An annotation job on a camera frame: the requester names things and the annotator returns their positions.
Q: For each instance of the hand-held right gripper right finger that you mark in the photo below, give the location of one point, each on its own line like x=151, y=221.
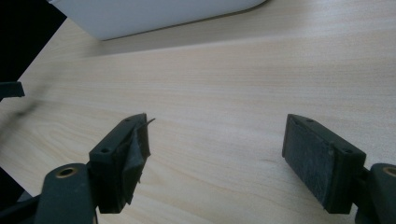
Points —
x=317, y=161

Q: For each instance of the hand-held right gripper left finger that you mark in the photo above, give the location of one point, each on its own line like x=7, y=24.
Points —
x=113, y=168

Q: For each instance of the dark flat bar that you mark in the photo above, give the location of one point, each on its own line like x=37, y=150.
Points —
x=11, y=89

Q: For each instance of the white plastic box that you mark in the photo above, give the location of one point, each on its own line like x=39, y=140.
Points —
x=149, y=15

